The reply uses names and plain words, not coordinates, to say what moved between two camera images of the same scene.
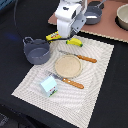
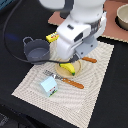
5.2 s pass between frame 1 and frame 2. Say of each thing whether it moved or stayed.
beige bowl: stayed
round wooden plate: stayed
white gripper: moved
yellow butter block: stayed
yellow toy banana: moved
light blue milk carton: stayed
